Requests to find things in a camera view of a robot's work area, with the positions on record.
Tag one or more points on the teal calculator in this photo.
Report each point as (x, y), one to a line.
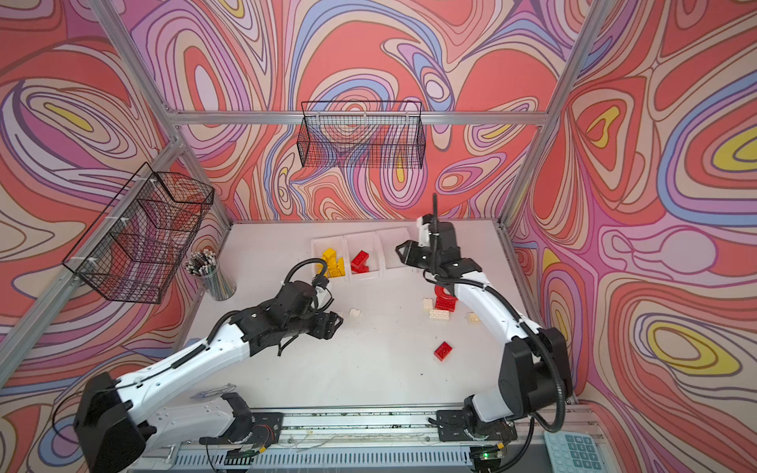
(573, 453)

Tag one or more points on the yellow tall lego brick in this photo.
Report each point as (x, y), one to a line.
(329, 254)

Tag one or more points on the red long lego brick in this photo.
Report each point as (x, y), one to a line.
(359, 269)

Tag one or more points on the clear cup of pens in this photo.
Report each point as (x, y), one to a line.
(204, 265)

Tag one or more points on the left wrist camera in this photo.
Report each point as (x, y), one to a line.
(320, 281)

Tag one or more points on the wire basket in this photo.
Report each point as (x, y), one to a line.
(362, 134)
(158, 217)

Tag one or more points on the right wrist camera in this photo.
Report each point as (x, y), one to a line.
(424, 231)

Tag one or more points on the white long lego plate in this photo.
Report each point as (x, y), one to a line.
(439, 314)

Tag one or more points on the white three-compartment bin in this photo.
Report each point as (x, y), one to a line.
(380, 245)

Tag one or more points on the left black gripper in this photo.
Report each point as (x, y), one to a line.
(327, 325)

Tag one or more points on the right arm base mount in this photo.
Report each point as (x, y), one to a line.
(465, 425)

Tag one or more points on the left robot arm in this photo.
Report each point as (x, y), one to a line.
(119, 419)

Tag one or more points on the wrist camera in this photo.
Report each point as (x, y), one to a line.
(424, 231)
(320, 281)

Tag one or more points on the red lego brick front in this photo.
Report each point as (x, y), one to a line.
(443, 351)

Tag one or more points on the red arch lego piece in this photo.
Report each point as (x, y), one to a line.
(442, 294)

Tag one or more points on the left wire basket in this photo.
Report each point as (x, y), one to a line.
(158, 217)

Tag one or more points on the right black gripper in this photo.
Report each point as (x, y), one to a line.
(410, 251)

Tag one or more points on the yellow curved lego piece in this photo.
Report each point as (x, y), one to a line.
(336, 268)

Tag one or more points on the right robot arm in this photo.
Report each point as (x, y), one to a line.
(534, 379)

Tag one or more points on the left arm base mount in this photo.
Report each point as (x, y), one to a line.
(262, 429)

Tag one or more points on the red square lego brick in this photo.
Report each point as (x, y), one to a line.
(360, 259)

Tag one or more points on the back wire basket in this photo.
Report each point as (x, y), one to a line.
(362, 134)

